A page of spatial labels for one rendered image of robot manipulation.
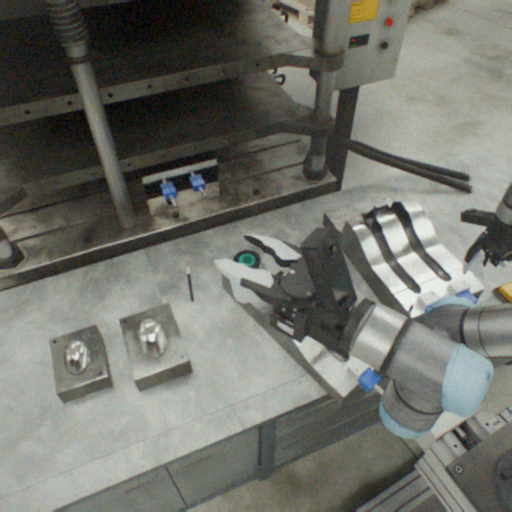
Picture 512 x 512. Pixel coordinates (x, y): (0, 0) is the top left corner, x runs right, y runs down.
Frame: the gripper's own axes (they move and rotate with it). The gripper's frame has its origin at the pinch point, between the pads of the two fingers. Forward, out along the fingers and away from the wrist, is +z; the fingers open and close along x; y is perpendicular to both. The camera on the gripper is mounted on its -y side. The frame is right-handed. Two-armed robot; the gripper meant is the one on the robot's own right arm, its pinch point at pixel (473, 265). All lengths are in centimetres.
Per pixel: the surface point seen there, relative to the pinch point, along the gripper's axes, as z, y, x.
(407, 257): 12.5, -17.4, -5.3
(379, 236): 9.5, -26.2, -10.6
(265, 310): 13, -17, -54
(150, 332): 16, -25, -85
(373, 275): 14.6, -16.7, -17.7
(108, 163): -6, -74, -82
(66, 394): 17, -16, -110
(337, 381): 15.4, 8.9, -44.8
